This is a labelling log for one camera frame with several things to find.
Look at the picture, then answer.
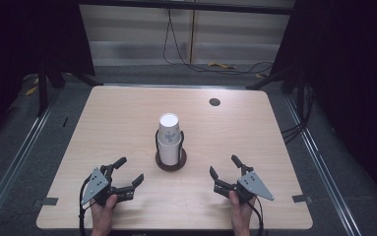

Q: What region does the black curtain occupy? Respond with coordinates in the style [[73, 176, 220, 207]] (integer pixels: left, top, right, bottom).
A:
[[0, 0, 95, 150], [269, 0, 377, 188]]

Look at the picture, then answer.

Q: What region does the stack of white paper cups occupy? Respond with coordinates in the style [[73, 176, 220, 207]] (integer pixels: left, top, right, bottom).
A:
[[157, 112, 183, 167]]

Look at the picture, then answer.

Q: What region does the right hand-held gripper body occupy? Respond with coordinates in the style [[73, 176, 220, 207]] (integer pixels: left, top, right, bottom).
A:
[[213, 164, 276, 205]]

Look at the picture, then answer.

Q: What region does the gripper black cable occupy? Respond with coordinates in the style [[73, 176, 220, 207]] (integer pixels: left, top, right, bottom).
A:
[[78, 175, 94, 236], [253, 195, 267, 236]]

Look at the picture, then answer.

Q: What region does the black wire cup holder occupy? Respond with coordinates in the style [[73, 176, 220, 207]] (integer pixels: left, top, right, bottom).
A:
[[154, 128, 188, 172]]

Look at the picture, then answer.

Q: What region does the bundle of black cables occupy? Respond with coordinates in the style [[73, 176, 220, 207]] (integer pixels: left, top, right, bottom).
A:
[[281, 83, 316, 145]]

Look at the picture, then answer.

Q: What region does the person's right hand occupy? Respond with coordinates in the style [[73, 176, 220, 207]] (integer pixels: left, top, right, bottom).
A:
[[227, 190, 258, 236]]

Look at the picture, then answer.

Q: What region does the person's left hand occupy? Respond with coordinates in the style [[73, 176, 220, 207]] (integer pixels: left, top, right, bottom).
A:
[[90, 194, 119, 236]]

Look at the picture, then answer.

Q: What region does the dark desk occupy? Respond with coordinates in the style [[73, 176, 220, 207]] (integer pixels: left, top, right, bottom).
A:
[[77, 0, 298, 16]]

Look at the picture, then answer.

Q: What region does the black wall socket cable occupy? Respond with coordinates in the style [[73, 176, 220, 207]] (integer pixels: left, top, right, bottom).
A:
[[161, 8, 274, 76]]

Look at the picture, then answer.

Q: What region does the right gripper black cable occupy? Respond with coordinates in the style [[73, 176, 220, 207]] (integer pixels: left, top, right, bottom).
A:
[[253, 195, 267, 236]]

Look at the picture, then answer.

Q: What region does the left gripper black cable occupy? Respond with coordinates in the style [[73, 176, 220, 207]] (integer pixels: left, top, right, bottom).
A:
[[78, 175, 94, 236]]

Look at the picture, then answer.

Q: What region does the black metal stand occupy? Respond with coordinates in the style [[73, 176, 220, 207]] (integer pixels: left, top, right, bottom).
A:
[[245, 63, 309, 111], [35, 57, 104, 117]]

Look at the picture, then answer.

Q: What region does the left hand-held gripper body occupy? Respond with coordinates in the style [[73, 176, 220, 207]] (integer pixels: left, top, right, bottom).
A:
[[80, 164, 135, 208]]

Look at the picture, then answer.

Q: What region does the grey tape piece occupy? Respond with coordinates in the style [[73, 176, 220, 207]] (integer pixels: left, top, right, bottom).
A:
[[32, 197, 60, 207], [291, 194, 314, 205]]

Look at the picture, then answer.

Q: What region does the metal floor rail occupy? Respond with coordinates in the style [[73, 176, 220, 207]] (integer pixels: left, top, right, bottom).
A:
[[283, 93, 364, 236], [0, 92, 63, 229]]

